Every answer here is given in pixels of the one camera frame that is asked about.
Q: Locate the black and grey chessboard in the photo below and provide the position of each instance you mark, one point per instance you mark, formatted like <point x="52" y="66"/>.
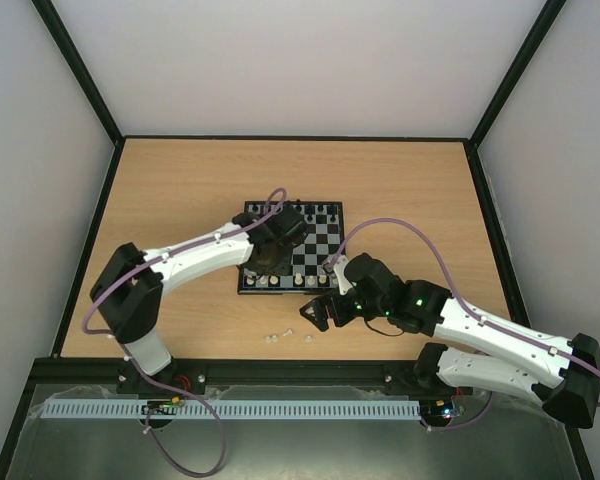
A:
<point x="321" y="243"/>

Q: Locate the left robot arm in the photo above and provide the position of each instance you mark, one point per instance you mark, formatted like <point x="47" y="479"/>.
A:
<point x="127" y="296"/>

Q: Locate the left electronics board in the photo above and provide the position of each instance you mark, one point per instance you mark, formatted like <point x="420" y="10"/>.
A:
<point x="165" y="402"/>

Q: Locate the black pieces row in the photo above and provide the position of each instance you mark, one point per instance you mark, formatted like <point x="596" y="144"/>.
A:
<point x="315" y="212"/>

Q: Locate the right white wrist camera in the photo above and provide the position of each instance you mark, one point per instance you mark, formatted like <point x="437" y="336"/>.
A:
<point x="363" y="274"/>

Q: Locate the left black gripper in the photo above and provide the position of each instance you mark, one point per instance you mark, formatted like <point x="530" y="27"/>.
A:
<point x="281" y="269"/>

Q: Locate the electronics board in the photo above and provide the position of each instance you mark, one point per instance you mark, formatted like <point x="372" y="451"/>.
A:
<point x="445" y="408"/>
<point x="165" y="402"/>

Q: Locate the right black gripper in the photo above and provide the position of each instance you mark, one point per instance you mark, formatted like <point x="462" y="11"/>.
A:
<point x="333" y="308"/>

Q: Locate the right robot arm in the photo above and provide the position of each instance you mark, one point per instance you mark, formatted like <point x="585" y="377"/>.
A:
<point x="471" y="348"/>

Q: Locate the right electronics board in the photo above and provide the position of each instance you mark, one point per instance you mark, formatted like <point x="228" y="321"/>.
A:
<point x="445" y="408"/>

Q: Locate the black frame rail front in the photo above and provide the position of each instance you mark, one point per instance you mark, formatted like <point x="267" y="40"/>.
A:
<point x="300" y="372"/>

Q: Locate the white slotted cable duct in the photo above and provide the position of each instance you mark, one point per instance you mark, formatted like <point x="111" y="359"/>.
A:
<point x="401" y="410"/>

